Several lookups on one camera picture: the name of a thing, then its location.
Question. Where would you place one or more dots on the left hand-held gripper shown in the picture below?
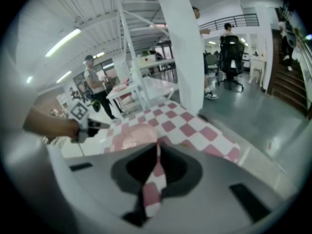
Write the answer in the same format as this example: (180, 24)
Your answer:
(79, 111)

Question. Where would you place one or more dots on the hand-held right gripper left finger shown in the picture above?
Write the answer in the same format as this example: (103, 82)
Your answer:
(97, 179)

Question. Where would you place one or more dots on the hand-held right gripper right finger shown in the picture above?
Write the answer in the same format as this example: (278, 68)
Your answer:
(219, 179)

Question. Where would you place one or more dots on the person's left forearm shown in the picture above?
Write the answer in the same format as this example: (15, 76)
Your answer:
(48, 125)

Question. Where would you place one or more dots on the white square table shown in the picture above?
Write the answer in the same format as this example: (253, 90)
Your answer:
(122, 92)

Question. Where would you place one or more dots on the ceiling tube light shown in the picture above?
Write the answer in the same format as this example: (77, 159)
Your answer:
(63, 42)
(64, 77)

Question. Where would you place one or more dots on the red white checkered tablecloth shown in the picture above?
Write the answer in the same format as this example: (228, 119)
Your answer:
(175, 125)

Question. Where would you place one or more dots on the white metal shelf rack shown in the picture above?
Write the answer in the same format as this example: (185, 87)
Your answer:
(156, 86)

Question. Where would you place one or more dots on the dark wooden staircase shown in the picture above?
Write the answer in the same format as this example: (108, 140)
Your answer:
(285, 86)

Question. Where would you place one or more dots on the white pillar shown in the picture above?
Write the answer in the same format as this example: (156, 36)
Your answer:
(182, 45)

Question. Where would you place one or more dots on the white desk with curved legs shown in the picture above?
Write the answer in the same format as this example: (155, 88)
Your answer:
(257, 62)

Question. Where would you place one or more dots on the black office chair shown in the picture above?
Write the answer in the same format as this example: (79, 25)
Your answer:
(231, 55)

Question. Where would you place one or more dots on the black balcony railing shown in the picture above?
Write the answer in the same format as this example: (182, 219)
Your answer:
(246, 21)

